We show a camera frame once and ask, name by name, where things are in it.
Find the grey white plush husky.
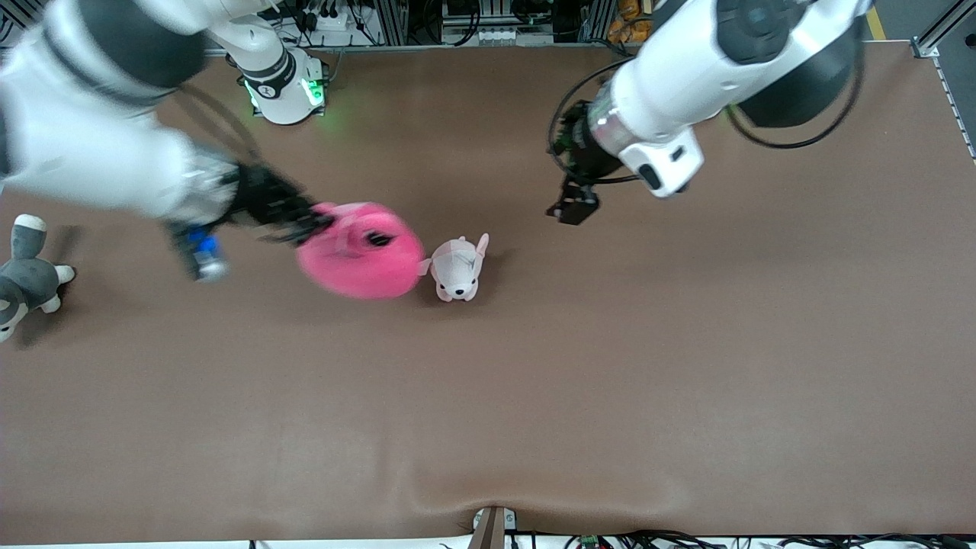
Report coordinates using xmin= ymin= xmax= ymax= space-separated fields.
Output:
xmin=0 ymin=213 xmax=75 ymax=342

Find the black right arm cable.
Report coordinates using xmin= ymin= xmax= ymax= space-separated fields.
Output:
xmin=177 ymin=82 xmax=264 ymax=165

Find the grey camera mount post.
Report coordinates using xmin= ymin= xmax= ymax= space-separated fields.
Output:
xmin=467 ymin=506 xmax=518 ymax=549

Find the bag of orange snacks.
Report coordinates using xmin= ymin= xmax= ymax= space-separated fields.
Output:
xmin=608 ymin=0 xmax=658 ymax=44

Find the small pale pink plush dog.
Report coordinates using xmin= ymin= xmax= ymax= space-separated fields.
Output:
xmin=418 ymin=233 xmax=490 ymax=303

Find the aluminium frame profile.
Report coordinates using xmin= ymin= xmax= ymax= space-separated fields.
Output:
xmin=911 ymin=0 xmax=976 ymax=59

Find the white power strip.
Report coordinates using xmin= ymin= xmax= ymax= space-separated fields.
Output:
xmin=282 ymin=6 xmax=353 ymax=33

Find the brown table cover sheet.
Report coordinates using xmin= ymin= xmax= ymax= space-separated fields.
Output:
xmin=0 ymin=42 xmax=976 ymax=544

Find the round hot pink plush toy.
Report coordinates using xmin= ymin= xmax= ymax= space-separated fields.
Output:
xmin=296 ymin=202 xmax=425 ymax=300

